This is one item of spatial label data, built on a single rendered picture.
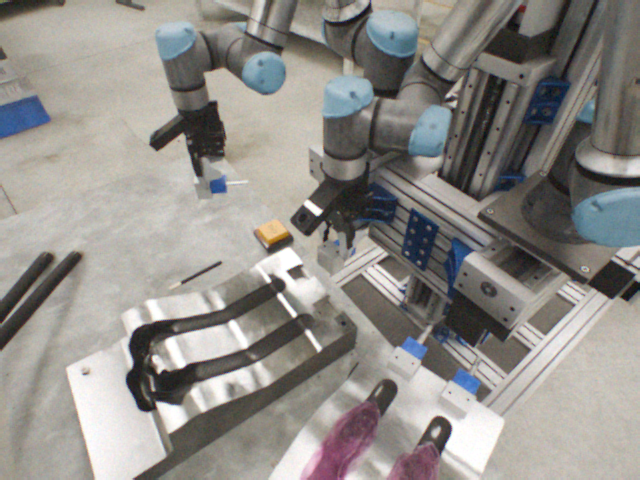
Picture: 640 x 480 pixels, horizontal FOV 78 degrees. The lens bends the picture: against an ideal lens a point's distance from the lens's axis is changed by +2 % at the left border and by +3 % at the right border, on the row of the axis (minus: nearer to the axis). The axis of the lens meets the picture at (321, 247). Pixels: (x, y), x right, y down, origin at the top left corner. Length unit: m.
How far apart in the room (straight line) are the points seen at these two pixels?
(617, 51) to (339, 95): 0.32
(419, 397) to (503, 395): 0.81
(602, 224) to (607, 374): 1.48
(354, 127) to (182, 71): 0.40
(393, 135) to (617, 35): 0.27
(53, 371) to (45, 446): 0.15
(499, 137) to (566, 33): 0.21
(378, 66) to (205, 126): 0.41
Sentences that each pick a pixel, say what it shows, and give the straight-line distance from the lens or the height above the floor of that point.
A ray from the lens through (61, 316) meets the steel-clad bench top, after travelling 1.09.
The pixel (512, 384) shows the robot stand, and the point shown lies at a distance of 1.60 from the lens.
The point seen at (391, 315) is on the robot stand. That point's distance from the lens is 1.64.
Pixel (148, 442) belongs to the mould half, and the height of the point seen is 0.86.
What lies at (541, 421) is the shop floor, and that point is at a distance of 1.86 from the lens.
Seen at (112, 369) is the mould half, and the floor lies 0.86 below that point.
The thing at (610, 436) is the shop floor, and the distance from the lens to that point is 1.96.
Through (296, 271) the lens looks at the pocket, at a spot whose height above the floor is 0.87.
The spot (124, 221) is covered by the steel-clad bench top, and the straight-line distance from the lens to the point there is 1.24.
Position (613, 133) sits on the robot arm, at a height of 1.31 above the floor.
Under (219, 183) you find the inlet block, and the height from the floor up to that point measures 0.94.
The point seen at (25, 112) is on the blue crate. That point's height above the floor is 0.12.
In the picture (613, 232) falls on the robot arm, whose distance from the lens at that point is 0.67.
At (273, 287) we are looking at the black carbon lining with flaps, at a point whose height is 0.88.
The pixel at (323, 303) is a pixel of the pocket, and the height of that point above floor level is 0.87.
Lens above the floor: 1.57
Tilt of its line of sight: 48 degrees down
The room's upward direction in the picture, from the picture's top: straight up
